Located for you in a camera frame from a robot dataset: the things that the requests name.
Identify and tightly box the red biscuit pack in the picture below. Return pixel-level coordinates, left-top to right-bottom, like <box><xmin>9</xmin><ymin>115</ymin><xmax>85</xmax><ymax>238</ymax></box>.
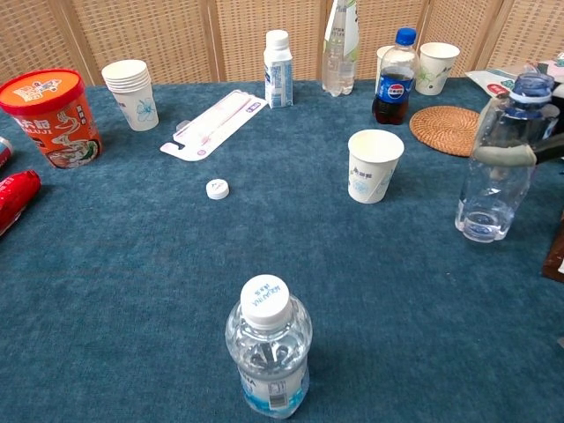
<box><xmin>0</xmin><ymin>169</ymin><xmax>42</xmax><ymax>237</ymax></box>

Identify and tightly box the Pepsi cola bottle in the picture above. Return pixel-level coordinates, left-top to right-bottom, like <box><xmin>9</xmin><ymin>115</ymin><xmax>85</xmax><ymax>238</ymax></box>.
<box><xmin>372</xmin><ymin>27</ymin><xmax>419</xmax><ymax>126</ymax></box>

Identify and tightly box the tall clear black-capped bottle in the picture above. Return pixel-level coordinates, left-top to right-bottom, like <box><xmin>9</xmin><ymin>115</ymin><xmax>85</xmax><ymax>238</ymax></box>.
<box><xmin>321</xmin><ymin>0</ymin><xmax>360</xmax><ymax>98</ymax></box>

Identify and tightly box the red round snack tub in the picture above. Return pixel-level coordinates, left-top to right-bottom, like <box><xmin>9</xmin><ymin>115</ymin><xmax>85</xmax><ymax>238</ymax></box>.
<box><xmin>0</xmin><ymin>68</ymin><xmax>103</xmax><ymax>170</ymax></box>

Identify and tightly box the white bottle cap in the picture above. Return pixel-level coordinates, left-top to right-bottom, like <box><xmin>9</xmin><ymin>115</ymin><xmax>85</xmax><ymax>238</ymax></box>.
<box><xmin>205</xmin><ymin>177</ymin><xmax>231</xmax><ymax>201</ymax></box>

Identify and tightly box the brown snack wrapper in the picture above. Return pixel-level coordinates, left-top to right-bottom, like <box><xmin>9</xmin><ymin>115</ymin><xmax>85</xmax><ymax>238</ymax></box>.
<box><xmin>541</xmin><ymin>228</ymin><xmax>564</xmax><ymax>283</ymax></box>

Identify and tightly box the blue tablecloth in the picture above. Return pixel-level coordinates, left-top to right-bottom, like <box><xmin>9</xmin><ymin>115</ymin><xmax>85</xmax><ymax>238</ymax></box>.
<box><xmin>0</xmin><ymin>78</ymin><xmax>564</xmax><ymax>423</ymax></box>

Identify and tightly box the single white paper cup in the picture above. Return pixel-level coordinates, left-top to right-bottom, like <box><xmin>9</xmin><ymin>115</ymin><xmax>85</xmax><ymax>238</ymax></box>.
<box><xmin>347</xmin><ymin>129</ymin><xmax>405</xmax><ymax>204</ymax></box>

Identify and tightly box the round woven rattan coaster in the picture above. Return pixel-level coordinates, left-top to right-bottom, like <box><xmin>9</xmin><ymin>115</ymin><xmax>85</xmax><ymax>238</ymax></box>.
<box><xmin>409</xmin><ymin>105</ymin><xmax>481</xmax><ymax>158</ymax></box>

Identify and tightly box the green and white snack bag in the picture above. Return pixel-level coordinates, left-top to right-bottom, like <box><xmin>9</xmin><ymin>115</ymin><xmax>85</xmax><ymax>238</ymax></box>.
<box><xmin>464</xmin><ymin>65</ymin><xmax>530</xmax><ymax>100</ymax></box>

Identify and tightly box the white milk drink bottle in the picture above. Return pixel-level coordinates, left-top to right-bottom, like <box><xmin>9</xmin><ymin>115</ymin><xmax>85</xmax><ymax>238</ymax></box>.
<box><xmin>263</xmin><ymin>29</ymin><xmax>294</xmax><ymax>109</ymax></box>

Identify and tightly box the bamboo folding screen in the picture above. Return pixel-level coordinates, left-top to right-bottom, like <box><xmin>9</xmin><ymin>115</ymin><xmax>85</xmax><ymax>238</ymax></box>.
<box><xmin>0</xmin><ymin>0</ymin><xmax>564</xmax><ymax>87</ymax></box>

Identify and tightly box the pink and green sponge pack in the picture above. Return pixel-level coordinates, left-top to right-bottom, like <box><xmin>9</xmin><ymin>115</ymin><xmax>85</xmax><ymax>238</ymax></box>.
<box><xmin>535</xmin><ymin>52</ymin><xmax>564</xmax><ymax>85</ymax></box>

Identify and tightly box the stack of paper cups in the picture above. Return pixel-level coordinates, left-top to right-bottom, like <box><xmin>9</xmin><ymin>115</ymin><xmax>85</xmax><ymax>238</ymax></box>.
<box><xmin>100</xmin><ymin>59</ymin><xmax>160</xmax><ymax>132</ymax></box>

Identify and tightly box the toothbrush in white package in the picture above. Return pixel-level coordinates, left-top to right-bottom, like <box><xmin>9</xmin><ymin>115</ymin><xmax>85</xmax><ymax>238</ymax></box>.
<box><xmin>160</xmin><ymin>89</ymin><xmax>269</xmax><ymax>163</ymax></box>

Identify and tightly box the small clear plastic bottle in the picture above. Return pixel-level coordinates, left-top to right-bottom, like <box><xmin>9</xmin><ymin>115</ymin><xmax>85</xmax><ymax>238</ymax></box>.
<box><xmin>455</xmin><ymin>72</ymin><xmax>560</xmax><ymax>244</ymax></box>

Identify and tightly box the clear plastic water bottle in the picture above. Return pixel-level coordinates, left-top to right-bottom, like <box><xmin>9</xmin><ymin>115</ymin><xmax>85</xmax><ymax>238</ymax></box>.
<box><xmin>225</xmin><ymin>274</ymin><xmax>314</xmax><ymax>419</ymax></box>

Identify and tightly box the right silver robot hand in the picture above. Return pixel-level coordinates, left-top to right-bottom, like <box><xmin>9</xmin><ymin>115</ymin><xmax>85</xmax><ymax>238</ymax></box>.
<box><xmin>473</xmin><ymin>131</ymin><xmax>564</xmax><ymax>168</ymax></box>

